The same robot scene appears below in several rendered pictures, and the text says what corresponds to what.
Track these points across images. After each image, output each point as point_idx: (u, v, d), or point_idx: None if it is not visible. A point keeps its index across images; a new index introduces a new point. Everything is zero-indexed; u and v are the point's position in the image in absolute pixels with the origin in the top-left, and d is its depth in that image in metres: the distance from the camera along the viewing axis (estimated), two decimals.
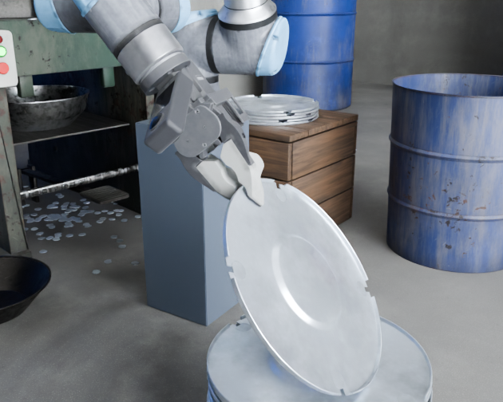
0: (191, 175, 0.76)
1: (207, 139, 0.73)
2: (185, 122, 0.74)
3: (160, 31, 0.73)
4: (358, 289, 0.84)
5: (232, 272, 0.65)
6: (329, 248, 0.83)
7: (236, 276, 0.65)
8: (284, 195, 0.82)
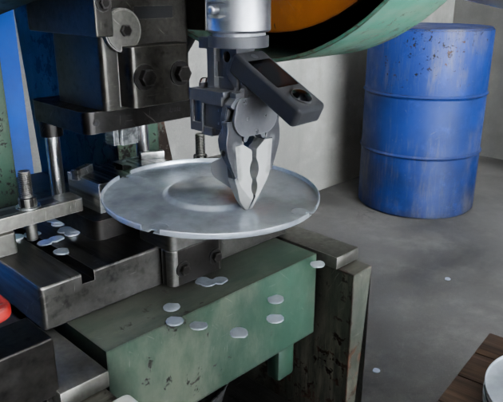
0: (227, 153, 0.69)
1: (261, 127, 0.72)
2: (255, 100, 0.70)
3: None
4: (161, 223, 0.71)
5: None
6: (221, 221, 0.72)
7: None
8: (297, 213, 0.75)
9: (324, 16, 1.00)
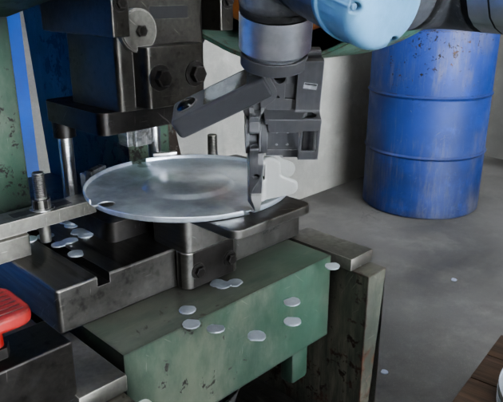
0: None
1: (245, 140, 0.68)
2: None
3: (267, 35, 0.58)
4: (238, 207, 0.76)
5: (140, 165, 0.95)
6: None
7: (137, 165, 0.95)
8: None
9: None
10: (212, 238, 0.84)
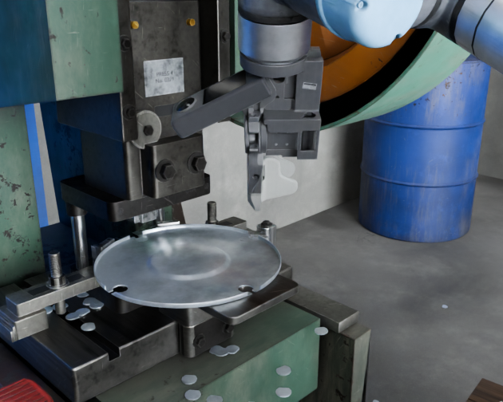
0: None
1: (244, 141, 0.68)
2: None
3: (267, 35, 0.58)
4: (243, 240, 1.02)
5: None
6: (202, 238, 1.03)
7: None
8: (145, 237, 1.03)
9: None
10: None
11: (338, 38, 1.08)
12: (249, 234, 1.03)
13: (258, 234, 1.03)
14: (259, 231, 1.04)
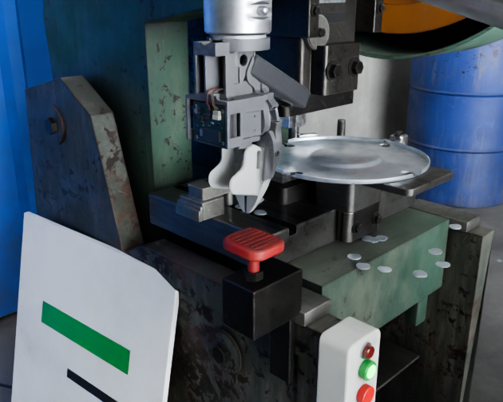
0: (281, 151, 0.70)
1: None
2: None
3: None
4: None
5: None
6: (289, 155, 1.06)
7: None
8: None
9: None
10: (366, 201, 1.03)
11: None
12: (386, 142, 1.14)
13: (394, 141, 1.14)
14: (394, 139, 1.15)
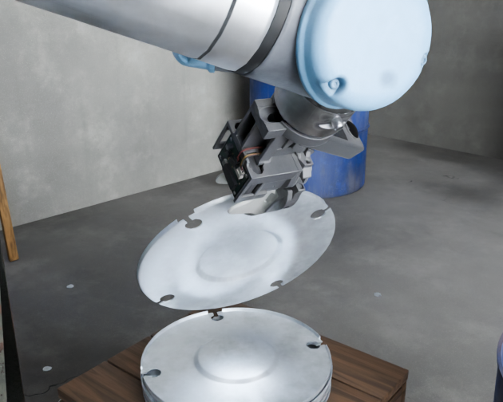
0: (292, 206, 0.68)
1: None
2: None
3: None
4: None
5: None
6: (231, 289, 0.92)
7: None
8: None
9: None
10: None
11: None
12: None
13: None
14: None
